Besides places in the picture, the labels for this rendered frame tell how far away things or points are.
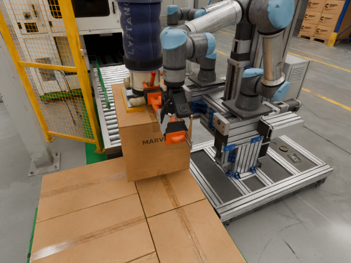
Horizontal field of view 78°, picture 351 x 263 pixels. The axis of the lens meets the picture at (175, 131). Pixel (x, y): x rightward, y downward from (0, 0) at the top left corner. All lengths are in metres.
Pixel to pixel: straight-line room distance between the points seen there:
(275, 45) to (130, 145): 0.84
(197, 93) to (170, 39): 1.07
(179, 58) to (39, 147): 2.14
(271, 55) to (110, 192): 1.22
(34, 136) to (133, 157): 1.49
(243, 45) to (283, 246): 1.52
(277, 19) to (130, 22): 0.66
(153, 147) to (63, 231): 0.68
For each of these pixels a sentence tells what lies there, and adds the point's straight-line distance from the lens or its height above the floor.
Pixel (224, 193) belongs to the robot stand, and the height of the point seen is 0.21.
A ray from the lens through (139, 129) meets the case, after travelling 1.15.
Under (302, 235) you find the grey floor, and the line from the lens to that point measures 2.19.
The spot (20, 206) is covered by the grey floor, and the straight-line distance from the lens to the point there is 2.51.
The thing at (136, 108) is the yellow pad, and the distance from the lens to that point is 1.25.
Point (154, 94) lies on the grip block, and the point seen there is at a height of 1.22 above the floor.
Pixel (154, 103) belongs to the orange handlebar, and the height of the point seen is 1.22.
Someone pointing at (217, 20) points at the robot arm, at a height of 1.56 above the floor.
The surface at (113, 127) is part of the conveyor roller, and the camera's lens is 2.15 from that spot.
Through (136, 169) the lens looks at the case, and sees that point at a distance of 1.32.
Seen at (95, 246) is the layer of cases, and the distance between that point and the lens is 1.34.
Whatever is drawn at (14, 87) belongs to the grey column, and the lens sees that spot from 2.35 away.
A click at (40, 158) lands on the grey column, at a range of 2.73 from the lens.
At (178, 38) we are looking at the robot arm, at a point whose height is 1.54.
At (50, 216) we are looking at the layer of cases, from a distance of 1.55.
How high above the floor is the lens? 1.68
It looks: 35 degrees down
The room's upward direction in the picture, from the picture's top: straight up
